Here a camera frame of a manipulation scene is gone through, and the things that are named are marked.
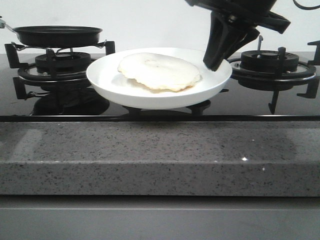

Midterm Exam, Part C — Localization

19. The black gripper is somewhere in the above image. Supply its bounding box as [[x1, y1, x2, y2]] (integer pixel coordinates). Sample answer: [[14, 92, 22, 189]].
[[187, 0, 291, 71]]

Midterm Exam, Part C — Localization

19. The fried egg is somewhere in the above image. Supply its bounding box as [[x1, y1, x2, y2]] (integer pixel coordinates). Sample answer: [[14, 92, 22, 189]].
[[117, 52, 202, 92]]

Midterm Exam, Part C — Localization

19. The white plate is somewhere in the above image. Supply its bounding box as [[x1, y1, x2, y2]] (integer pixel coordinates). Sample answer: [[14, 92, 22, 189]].
[[86, 47, 232, 110]]

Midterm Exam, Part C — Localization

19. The black frying pan green handle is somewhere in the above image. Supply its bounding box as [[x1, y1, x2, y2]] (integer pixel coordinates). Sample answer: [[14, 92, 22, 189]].
[[0, 19, 103, 48]]

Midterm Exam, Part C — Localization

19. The black gas burner without pan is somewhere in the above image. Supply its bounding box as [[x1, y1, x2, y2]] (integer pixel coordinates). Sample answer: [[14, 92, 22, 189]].
[[228, 35, 320, 115]]

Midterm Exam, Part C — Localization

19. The black glass cooktop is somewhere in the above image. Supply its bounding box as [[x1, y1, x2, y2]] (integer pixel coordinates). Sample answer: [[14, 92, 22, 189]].
[[0, 54, 320, 122]]

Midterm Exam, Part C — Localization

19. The black gas burner under pan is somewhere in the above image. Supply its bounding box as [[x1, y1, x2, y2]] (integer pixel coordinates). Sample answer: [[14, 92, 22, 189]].
[[4, 40, 118, 101]]

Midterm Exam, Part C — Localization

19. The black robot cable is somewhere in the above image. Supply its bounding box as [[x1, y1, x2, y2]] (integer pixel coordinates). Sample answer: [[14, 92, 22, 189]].
[[292, 0, 320, 11]]

